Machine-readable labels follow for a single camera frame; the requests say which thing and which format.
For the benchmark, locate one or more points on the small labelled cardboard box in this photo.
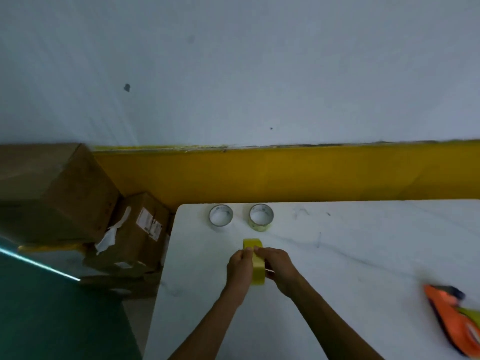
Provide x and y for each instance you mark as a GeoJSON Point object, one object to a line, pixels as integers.
{"type": "Point", "coordinates": [137, 232]}

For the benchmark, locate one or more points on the yellowish clear tape roll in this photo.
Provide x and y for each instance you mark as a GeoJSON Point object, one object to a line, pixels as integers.
{"type": "Point", "coordinates": [261, 217]}

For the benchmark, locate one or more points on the person's left hand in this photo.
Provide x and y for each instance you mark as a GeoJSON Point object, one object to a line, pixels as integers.
{"type": "Point", "coordinates": [239, 271]}

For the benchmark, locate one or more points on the large brown cardboard box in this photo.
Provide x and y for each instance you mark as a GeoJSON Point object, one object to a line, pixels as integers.
{"type": "Point", "coordinates": [56, 193]}

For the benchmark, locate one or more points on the person's right hand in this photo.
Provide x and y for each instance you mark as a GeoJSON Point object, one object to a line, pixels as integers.
{"type": "Point", "coordinates": [282, 268]}

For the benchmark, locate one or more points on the person's left thumb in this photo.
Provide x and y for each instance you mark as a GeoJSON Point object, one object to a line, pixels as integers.
{"type": "Point", "coordinates": [249, 251]}

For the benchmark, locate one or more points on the orange tape dispenser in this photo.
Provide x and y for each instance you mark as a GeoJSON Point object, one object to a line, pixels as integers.
{"type": "Point", "coordinates": [453, 320]}

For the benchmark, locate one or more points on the person's left forearm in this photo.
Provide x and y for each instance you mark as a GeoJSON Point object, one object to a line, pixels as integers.
{"type": "Point", "coordinates": [205, 328]}

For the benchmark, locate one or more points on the person's right thumb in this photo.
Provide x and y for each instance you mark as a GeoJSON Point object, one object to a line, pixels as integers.
{"type": "Point", "coordinates": [261, 251]}

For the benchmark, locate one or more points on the yellow tape roll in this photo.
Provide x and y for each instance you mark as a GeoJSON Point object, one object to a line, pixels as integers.
{"type": "Point", "coordinates": [257, 258]}

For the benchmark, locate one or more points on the person's right forearm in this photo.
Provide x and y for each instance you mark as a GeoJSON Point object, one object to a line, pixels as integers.
{"type": "Point", "coordinates": [330, 326]}

